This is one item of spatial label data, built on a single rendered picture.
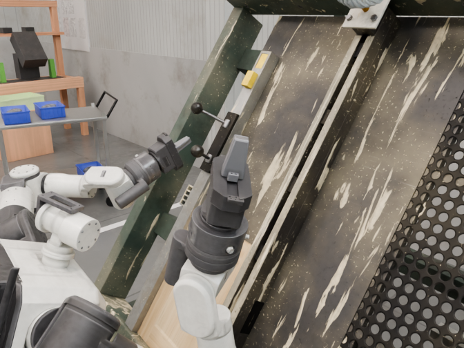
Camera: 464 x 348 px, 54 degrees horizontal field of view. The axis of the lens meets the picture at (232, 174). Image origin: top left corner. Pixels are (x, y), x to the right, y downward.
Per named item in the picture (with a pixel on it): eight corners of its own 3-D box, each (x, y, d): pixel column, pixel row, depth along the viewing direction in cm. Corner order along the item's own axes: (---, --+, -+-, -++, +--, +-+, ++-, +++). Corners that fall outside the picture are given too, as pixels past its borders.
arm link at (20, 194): (6, 210, 134) (1, 248, 115) (-6, 169, 129) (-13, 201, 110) (47, 201, 138) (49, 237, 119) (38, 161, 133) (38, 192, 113)
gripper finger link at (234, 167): (253, 139, 63) (242, 177, 66) (230, 135, 63) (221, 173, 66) (253, 145, 62) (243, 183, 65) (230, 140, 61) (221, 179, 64)
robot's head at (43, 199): (61, 248, 87) (65, 212, 85) (28, 232, 90) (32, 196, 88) (84, 238, 93) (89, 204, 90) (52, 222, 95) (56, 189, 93)
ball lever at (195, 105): (226, 131, 143) (188, 111, 140) (231, 120, 143) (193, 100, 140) (228, 130, 139) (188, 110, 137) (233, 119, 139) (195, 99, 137)
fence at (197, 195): (134, 324, 144) (124, 322, 141) (268, 56, 147) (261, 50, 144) (141, 333, 140) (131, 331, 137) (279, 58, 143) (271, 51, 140)
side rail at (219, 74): (119, 291, 167) (92, 285, 160) (253, 24, 170) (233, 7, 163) (126, 299, 162) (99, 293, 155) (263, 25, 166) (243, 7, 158)
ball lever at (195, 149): (202, 162, 142) (186, 152, 129) (208, 151, 142) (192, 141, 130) (213, 167, 141) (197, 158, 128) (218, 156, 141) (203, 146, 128)
